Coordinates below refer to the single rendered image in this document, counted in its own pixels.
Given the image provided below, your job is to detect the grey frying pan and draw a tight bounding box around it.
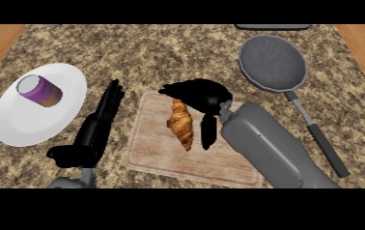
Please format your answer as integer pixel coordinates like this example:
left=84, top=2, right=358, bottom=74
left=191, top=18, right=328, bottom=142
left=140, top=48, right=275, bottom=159
left=236, top=34, right=352, bottom=179

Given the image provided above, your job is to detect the golden brown croissant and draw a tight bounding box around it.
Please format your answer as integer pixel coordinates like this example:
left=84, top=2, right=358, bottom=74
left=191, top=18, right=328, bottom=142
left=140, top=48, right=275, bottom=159
left=165, top=98, right=195, bottom=153

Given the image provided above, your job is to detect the pale wooden cutting board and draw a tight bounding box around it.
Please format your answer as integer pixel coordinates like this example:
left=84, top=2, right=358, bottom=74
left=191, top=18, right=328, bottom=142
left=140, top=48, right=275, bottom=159
left=124, top=89, right=264, bottom=189

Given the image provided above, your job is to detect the dark grey appliance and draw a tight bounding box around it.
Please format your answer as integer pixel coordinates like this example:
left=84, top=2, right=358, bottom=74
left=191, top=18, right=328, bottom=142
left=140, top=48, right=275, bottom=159
left=233, top=23, right=312, bottom=32

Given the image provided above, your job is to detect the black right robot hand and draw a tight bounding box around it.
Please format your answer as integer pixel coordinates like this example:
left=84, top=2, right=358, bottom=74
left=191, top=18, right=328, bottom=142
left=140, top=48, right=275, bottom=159
left=157, top=78, right=233, bottom=152

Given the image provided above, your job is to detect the white oval plate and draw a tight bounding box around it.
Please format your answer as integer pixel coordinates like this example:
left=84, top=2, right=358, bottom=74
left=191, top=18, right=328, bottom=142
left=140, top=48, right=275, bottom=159
left=0, top=62, right=90, bottom=148

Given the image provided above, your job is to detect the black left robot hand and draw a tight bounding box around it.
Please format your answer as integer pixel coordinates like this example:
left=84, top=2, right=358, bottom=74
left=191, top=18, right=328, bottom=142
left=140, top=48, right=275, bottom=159
left=46, top=78, right=127, bottom=169

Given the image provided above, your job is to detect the purple can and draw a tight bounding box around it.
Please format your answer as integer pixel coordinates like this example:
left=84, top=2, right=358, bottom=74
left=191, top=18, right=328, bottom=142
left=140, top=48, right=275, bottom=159
left=15, top=73, right=63, bottom=108

